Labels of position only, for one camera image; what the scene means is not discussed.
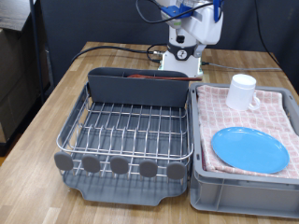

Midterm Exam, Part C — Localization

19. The blue plastic plate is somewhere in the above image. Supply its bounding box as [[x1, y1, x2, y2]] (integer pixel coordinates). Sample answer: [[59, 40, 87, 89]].
[[210, 126, 291, 175]]

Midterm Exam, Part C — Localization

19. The grey plastic crate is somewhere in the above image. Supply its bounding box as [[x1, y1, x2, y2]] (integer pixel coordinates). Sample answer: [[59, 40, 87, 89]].
[[189, 82, 299, 219]]

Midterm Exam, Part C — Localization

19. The white plastic mug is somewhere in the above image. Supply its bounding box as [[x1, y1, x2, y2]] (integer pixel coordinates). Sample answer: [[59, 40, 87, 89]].
[[225, 74, 262, 112]]

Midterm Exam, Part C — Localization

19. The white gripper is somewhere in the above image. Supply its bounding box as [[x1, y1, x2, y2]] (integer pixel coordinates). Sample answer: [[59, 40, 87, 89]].
[[176, 4, 224, 59]]

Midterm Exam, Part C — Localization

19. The brown wooden spoon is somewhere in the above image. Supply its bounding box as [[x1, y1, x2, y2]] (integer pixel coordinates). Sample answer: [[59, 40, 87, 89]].
[[126, 73, 203, 82]]

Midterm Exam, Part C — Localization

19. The grey shelf board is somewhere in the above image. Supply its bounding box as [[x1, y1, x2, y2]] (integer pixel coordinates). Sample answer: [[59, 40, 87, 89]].
[[0, 0, 36, 32]]

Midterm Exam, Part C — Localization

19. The wire dish rack grey tray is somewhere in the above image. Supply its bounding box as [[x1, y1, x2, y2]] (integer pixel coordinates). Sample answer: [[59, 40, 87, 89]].
[[53, 81, 194, 207]]

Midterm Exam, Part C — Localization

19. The black metal pole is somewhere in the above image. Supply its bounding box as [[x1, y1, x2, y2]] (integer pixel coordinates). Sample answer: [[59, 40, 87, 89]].
[[29, 0, 48, 105]]

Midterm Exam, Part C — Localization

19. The thin grey table cable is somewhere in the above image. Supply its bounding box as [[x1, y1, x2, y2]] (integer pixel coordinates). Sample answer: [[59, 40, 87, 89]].
[[200, 61, 283, 72]]

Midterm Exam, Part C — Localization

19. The black camera cable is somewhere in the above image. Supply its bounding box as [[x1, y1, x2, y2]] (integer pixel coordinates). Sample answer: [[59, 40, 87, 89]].
[[135, 0, 219, 24]]

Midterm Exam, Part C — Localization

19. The pink checkered cloth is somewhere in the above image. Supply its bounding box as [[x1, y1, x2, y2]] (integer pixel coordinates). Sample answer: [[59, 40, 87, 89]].
[[196, 84, 299, 180]]

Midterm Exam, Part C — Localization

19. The thick black table cable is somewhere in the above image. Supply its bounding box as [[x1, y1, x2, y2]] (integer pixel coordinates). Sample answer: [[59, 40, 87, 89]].
[[70, 43, 169, 64]]

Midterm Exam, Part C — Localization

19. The dark grey cutlery holder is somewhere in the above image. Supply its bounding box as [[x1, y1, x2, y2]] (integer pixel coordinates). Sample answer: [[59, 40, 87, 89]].
[[87, 66, 191, 109]]

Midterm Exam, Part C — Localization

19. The blue cable clip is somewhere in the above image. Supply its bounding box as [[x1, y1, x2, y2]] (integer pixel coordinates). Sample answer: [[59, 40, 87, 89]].
[[213, 0, 224, 23]]

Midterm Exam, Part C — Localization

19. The thin black hanging cable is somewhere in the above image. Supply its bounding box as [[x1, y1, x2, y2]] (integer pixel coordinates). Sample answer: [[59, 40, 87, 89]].
[[253, 0, 289, 77]]

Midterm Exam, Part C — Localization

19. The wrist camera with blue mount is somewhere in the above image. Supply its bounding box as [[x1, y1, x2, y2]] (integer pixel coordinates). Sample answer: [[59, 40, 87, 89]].
[[161, 3, 200, 30]]

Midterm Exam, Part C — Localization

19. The dark partition panel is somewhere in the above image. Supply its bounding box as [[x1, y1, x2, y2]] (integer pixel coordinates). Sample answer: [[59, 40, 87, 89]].
[[38, 0, 299, 87]]

